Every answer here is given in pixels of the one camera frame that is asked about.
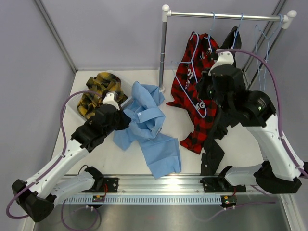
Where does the yellow plaid shirt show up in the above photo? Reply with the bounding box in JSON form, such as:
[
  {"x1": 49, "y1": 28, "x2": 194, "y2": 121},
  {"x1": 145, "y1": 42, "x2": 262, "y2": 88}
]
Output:
[{"x1": 77, "y1": 72, "x2": 128, "y2": 119}]

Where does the light blue shirt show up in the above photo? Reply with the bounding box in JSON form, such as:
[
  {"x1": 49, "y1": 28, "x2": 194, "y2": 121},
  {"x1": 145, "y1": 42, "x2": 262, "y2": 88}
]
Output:
[{"x1": 113, "y1": 81, "x2": 181, "y2": 179}]

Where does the light blue wire hanger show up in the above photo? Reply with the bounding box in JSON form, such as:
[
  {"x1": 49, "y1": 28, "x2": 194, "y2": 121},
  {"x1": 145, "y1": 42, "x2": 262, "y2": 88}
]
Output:
[{"x1": 251, "y1": 14, "x2": 284, "y2": 91}]

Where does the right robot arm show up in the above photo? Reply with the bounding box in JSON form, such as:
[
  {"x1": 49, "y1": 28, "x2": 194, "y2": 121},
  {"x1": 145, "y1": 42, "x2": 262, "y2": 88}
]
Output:
[{"x1": 196, "y1": 64, "x2": 308, "y2": 194}]

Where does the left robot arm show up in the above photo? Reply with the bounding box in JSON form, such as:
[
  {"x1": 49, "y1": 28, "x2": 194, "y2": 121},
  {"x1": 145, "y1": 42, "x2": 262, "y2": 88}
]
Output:
[{"x1": 12, "y1": 104, "x2": 131, "y2": 222}]

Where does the dark grey striped shirt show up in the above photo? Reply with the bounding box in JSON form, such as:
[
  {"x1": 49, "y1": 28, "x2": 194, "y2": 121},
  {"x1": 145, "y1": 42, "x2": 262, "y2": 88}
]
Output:
[{"x1": 201, "y1": 26, "x2": 242, "y2": 176}]

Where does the red black plaid shirt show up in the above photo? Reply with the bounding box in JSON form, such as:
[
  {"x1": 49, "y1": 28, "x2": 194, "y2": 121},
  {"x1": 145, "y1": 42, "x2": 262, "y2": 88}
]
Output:
[{"x1": 167, "y1": 32, "x2": 218, "y2": 154}]

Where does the blue hanger of red shirt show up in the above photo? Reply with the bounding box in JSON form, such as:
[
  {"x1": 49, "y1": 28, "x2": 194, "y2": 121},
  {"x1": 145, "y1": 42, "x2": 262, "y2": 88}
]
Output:
[{"x1": 207, "y1": 11, "x2": 216, "y2": 52}]

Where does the blue hanger of grey shirt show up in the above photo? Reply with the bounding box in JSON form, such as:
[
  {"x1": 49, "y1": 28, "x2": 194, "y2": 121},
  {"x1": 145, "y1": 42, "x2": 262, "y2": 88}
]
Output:
[{"x1": 231, "y1": 12, "x2": 244, "y2": 49}]

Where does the white plastic basket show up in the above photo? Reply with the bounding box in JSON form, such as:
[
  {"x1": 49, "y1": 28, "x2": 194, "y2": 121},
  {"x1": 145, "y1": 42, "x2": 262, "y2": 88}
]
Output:
[{"x1": 66, "y1": 70, "x2": 132, "y2": 123}]

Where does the metal clothes rack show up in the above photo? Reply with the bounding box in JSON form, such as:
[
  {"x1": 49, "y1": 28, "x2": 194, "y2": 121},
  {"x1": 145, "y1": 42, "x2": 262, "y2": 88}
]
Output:
[{"x1": 158, "y1": 0, "x2": 297, "y2": 93}]

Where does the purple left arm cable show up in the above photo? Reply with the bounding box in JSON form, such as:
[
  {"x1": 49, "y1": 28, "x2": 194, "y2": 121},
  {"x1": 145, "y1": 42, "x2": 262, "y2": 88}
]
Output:
[{"x1": 5, "y1": 90, "x2": 104, "y2": 220}]

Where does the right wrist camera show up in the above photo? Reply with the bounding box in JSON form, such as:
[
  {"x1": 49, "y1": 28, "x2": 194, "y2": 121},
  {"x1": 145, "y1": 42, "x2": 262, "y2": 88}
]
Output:
[{"x1": 208, "y1": 49, "x2": 235, "y2": 76}]

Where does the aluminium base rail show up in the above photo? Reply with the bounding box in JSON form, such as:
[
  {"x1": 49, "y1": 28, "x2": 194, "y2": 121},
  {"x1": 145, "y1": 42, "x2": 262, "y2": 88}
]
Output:
[{"x1": 60, "y1": 174, "x2": 265, "y2": 193}]

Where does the purple cable loop left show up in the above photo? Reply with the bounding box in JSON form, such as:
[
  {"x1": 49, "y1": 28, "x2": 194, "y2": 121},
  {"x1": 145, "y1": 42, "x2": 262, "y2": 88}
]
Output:
[{"x1": 60, "y1": 199, "x2": 103, "y2": 231}]

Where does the purple cable loop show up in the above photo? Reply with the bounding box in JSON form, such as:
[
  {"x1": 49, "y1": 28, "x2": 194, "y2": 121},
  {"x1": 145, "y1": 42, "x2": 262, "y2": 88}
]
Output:
[
  {"x1": 187, "y1": 186, "x2": 276, "y2": 221},
  {"x1": 60, "y1": 199, "x2": 103, "y2": 231}
]

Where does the white slotted cable duct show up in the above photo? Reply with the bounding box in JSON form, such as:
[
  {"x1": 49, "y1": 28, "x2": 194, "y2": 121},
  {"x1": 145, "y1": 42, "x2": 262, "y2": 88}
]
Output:
[{"x1": 65, "y1": 195, "x2": 222, "y2": 205}]

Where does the purple cable loop right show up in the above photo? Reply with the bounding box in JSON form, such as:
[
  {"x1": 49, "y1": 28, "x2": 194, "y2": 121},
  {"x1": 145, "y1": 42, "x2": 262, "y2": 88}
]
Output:
[{"x1": 187, "y1": 186, "x2": 276, "y2": 221}]

